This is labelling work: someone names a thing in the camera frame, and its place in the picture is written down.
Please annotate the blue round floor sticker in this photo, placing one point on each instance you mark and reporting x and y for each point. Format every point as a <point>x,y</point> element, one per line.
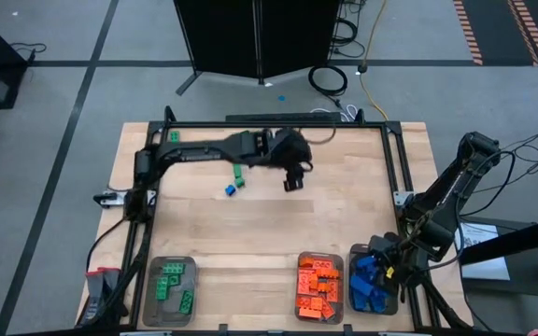
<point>281,98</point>

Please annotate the orange plastic building block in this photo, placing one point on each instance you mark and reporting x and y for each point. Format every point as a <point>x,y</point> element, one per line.
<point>303,302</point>
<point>327,274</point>
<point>304,282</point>
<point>306,262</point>
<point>327,310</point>
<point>314,281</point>
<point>309,313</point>
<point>333,291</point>
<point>322,264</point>
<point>316,303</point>

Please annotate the silver metal mounting bracket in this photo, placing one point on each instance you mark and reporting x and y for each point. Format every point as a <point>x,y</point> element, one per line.
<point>402,198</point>
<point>109,200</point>

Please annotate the black partition post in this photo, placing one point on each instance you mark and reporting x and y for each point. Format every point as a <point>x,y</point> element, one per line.
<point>259,46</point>

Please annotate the white paper sheet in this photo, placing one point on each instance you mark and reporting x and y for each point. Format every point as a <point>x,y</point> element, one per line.
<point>488,266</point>

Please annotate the transparent grey plastic bin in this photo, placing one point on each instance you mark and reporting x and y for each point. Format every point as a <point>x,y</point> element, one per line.
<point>390,310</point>
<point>154,312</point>
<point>338,321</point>

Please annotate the black fabric partition panel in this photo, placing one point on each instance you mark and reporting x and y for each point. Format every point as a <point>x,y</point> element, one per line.
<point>217,37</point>
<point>297,37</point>

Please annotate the black red-topped device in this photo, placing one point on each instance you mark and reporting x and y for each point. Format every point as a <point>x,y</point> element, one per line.
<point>101,289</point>

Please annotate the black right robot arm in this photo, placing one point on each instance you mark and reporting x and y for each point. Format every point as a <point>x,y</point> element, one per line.
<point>456,186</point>

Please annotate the blue plastic building block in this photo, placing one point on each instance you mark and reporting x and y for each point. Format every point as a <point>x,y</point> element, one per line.
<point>366,262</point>
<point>230,190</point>
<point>361,284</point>
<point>359,303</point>
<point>378,303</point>

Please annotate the black flat bar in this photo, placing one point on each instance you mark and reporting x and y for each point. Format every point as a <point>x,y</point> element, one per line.
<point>283,117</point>

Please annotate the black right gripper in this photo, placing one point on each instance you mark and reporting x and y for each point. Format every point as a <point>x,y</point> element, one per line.
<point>392,261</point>

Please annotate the green plastic building block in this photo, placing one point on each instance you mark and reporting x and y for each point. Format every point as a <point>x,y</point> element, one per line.
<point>174,279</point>
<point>174,268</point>
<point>237,170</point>
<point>240,182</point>
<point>162,288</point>
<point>186,302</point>
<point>174,136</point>

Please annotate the black stand beam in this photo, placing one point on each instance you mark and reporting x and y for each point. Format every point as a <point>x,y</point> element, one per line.
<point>521,238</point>

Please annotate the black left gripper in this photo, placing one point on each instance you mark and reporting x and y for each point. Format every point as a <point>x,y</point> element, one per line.
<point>292,149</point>

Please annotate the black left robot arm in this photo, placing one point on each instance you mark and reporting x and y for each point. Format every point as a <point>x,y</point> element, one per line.
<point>194,151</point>

